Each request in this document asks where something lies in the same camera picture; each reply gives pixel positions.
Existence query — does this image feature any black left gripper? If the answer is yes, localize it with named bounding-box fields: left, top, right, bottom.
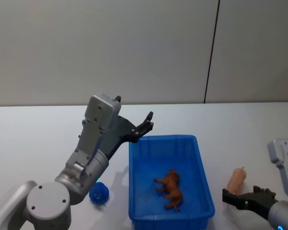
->
left=98, top=95, right=155, bottom=161

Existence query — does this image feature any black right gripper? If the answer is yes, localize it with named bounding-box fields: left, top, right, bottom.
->
left=222, top=185, right=279, bottom=220

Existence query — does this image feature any blue plastic bin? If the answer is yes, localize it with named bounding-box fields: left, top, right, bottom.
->
left=128, top=134, right=216, bottom=226

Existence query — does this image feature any brown toy animal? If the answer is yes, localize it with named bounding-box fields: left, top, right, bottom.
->
left=153, top=168, right=184, bottom=212

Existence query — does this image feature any blue rubber ball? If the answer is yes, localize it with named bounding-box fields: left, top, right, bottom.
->
left=89, top=182, right=110, bottom=205

